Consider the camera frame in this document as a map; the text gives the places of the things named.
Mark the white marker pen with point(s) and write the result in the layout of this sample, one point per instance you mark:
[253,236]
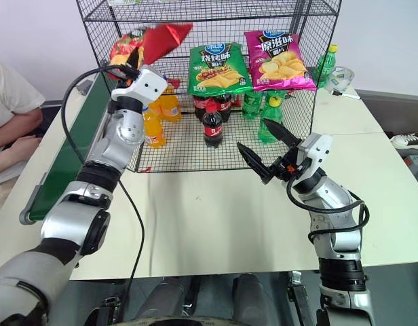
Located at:
[351,96]

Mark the cola bottle red label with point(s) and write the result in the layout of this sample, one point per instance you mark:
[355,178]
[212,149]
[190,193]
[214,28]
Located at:
[213,127]
[200,105]
[225,105]

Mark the small red packet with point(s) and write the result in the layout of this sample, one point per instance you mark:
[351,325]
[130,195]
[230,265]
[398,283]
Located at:
[174,85]

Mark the green soda bottle yellow cap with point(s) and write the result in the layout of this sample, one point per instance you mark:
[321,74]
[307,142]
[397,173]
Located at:
[326,66]
[270,122]

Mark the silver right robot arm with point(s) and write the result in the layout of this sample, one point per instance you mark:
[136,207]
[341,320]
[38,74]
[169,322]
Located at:
[331,195]

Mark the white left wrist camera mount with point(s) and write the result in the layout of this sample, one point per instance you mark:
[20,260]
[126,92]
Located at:
[148,85]

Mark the red chip bag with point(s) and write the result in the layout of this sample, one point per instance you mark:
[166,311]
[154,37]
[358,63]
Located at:
[161,40]

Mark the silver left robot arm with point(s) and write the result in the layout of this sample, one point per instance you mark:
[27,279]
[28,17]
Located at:
[104,149]

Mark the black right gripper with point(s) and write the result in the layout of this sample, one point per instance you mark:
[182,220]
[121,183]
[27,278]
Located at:
[285,166]

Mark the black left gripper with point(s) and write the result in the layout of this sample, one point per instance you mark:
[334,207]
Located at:
[127,73]

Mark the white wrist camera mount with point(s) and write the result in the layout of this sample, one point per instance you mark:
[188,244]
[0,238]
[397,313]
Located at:
[316,146]
[148,85]

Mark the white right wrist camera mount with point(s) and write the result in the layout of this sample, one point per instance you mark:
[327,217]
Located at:
[316,146]

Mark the orange soda bottle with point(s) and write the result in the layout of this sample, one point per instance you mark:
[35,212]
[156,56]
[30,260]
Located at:
[154,130]
[170,107]

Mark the clear plastic bowl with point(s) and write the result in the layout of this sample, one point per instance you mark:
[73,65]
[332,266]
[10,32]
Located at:
[341,79]

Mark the pink chip bag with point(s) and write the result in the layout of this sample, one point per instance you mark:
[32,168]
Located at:
[280,61]

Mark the dark rounded shape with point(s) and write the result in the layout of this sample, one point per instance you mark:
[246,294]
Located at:
[253,295]
[168,295]

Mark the green chip bag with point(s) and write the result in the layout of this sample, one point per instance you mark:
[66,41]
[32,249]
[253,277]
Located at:
[217,69]

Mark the grey box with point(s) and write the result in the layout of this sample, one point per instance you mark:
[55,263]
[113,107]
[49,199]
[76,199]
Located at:
[417,162]

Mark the white sneaker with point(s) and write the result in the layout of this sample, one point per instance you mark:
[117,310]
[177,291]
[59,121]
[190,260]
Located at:
[407,141]

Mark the green conveyor belt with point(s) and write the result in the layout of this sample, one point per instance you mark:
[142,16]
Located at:
[73,146]

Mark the seated person white shirt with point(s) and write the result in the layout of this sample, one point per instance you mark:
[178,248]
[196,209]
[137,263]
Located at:
[12,102]

